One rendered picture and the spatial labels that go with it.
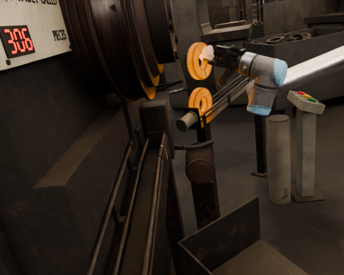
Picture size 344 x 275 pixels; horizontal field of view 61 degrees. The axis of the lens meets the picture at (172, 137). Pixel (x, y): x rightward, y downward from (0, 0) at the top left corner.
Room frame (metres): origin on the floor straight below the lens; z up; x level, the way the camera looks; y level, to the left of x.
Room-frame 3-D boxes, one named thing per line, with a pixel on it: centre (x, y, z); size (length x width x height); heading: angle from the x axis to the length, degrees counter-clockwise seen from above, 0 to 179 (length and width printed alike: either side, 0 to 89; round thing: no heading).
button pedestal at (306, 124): (1.49, -0.74, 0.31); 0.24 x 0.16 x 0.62; 174
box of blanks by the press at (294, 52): (3.19, -1.48, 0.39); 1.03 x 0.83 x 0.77; 99
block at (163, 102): (1.13, 0.05, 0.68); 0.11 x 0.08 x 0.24; 84
